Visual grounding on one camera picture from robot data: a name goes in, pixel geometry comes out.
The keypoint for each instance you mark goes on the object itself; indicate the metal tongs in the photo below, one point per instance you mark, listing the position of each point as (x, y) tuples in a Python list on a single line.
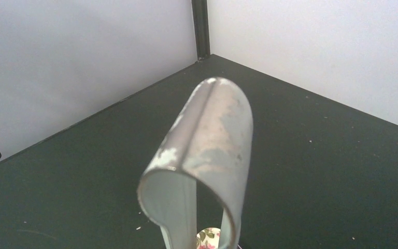
[(209, 143)]

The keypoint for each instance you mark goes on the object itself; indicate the floral cookie tray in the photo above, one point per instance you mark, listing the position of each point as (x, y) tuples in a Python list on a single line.
[(208, 238)]

